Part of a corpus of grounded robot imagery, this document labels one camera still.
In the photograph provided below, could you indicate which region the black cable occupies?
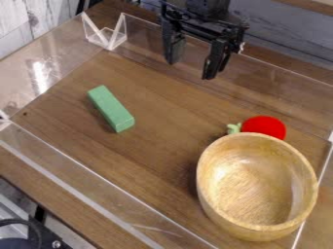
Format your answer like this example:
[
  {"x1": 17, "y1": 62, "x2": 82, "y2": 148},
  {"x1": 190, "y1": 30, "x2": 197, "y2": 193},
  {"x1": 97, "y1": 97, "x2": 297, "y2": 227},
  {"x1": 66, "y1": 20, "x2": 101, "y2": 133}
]
[{"x1": 0, "y1": 218, "x2": 43, "y2": 249}]

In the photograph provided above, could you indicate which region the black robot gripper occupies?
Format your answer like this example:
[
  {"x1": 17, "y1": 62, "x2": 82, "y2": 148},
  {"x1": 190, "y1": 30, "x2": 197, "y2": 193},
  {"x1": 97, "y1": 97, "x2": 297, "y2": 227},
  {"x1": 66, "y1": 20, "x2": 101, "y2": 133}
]
[{"x1": 161, "y1": 0, "x2": 251, "y2": 80}]

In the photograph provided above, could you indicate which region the black metal table clamp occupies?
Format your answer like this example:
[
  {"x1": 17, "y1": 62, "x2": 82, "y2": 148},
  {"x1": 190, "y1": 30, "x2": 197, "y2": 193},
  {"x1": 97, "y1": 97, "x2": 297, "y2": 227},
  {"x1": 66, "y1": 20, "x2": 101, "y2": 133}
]
[{"x1": 29, "y1": 206, "x2": 73, "y2": 249}]

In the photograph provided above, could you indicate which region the green rectangular block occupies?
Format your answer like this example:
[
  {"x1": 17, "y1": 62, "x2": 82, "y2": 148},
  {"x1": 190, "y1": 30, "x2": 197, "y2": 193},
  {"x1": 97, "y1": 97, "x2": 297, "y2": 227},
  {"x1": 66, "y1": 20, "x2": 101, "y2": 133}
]
[{"x1": 87, "y1": 86, "x2": 136, "y2": 133}]

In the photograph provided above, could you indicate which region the wooden bowl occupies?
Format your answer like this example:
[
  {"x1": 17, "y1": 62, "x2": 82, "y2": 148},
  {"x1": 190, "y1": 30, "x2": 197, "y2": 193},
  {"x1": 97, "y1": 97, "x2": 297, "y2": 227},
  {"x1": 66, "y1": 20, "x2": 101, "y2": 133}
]
[{"x1": 197, "y1": 132, "x2": 319, "y2": 241}]

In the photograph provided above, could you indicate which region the clear acrylic corner bracket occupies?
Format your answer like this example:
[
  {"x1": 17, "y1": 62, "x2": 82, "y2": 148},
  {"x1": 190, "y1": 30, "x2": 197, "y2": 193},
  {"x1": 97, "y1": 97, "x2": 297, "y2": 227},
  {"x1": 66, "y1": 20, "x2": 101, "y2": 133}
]
[{"x1": 81, "y1": 13, "x2": 128, "y2": 51}]

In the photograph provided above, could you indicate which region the red plush strawberry toy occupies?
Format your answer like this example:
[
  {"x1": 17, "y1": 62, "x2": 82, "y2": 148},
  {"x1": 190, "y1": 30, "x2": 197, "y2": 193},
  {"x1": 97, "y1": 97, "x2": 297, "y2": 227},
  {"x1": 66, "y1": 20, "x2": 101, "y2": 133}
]
[{"x1": 227, "y1": 116, "x2": 287, "y2": 140}]

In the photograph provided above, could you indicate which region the clear acrylic table barrier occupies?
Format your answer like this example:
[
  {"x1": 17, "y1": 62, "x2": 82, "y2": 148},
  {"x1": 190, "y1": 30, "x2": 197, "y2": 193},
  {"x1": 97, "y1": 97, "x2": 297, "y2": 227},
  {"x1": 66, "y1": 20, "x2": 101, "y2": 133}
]
[{"x1": 0, "y1": 12, "x2": 333, "y2": 249}]

